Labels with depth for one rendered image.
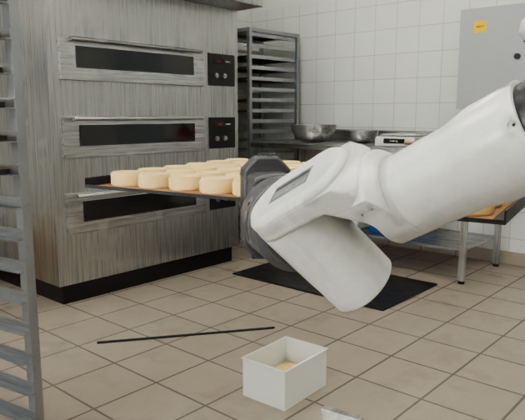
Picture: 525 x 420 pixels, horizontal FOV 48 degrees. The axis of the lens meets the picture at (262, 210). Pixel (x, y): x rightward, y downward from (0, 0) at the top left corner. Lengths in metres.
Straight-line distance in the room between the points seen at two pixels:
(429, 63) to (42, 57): 2.91
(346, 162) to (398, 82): 4.64
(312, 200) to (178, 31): 3.67
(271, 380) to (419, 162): 1.98
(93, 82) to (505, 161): 3.36
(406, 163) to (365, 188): 0.03
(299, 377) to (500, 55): 2.91
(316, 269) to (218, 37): 3.89
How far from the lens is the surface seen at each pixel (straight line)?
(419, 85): 5.00
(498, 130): 0.40
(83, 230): 3.63
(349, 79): 5.34
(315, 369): 2.48
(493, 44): 4.57
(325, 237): 0.49
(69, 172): 3.58
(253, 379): 2.42
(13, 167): 1.76
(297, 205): 0.46
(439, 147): 0.42
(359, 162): 0.45
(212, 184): 0.81
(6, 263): 1.85
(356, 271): 0.51
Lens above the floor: 1.11
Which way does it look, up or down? 9 degrees down
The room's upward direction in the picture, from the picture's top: straight up
